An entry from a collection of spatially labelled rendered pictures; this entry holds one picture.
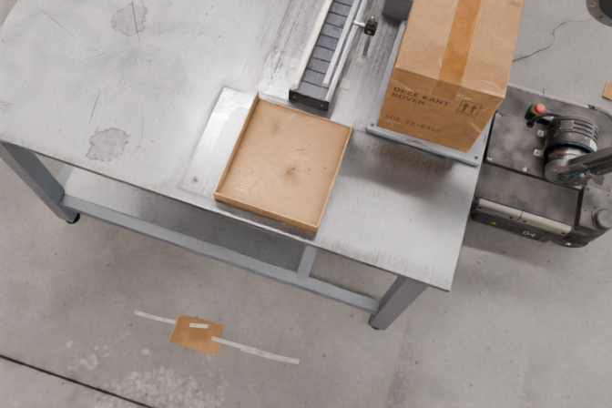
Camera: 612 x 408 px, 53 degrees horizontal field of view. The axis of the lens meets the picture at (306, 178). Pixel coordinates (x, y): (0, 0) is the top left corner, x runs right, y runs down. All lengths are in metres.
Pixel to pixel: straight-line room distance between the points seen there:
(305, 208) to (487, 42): 0.56
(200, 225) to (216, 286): 0.27
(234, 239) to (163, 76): 0.68
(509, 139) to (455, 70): 1.01
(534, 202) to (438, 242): 0.85
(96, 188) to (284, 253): 0.69
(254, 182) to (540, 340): 1.33
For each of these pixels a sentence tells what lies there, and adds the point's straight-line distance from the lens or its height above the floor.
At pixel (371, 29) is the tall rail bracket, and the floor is 0.97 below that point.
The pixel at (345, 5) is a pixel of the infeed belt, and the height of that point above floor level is 0.88.
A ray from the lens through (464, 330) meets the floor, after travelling 2.36.
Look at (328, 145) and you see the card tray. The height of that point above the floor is 0.83.
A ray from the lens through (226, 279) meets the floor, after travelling 2.30.
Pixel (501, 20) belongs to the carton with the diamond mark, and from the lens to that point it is 1.49.
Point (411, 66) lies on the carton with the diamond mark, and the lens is 1.36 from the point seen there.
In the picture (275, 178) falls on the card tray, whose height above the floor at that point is 0.83.
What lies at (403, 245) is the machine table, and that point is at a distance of 1.49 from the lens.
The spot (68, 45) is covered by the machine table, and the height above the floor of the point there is 0.83.
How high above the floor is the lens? 2.23
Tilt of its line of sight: 67 degrees down
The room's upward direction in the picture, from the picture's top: 7 degrees clockwise
